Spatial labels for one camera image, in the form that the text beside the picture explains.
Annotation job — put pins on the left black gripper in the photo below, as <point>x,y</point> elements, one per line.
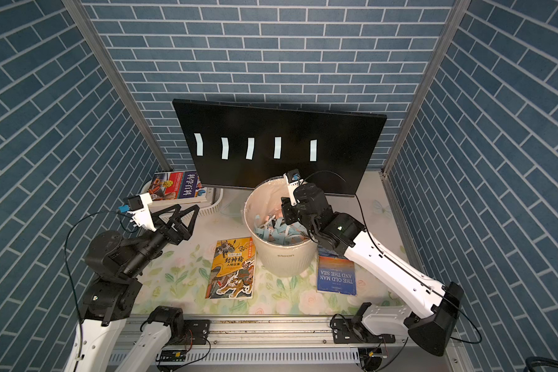
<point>179,233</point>

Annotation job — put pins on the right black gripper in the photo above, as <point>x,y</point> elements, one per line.
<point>287,211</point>

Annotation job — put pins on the pale sticky note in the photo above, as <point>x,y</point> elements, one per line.
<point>250,148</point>
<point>199,144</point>
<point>225,148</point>
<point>277,147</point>
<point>313,150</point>

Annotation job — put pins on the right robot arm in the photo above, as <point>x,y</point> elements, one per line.
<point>434,307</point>

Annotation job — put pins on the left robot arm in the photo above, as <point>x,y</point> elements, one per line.
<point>108,301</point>

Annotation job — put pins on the pile of discarded sticky notes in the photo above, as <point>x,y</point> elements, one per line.
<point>274,229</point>

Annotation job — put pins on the black computer monitor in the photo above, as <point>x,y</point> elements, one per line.
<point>346,142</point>

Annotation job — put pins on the red blue encyclopedia book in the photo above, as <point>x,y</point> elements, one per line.
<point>178,187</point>

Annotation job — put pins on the white lined trash bin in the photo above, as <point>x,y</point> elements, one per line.
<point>282,261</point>

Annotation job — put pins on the white plastic basket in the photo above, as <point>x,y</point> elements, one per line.
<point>217,195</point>

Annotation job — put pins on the blue sea cover book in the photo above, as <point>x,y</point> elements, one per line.
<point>335,274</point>

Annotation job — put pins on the yellow illustrated book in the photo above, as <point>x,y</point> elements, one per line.
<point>232,270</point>

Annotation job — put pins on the small green circuit board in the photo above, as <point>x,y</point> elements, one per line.
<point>172,356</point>

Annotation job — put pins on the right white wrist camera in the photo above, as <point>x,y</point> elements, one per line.
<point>293,180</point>

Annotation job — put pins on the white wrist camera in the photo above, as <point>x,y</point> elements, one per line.
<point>293,180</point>
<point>139,209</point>

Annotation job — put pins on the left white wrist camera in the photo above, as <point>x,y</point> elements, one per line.
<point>139,209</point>

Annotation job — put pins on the aluminium mounting rail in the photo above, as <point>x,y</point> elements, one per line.
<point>226,342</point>

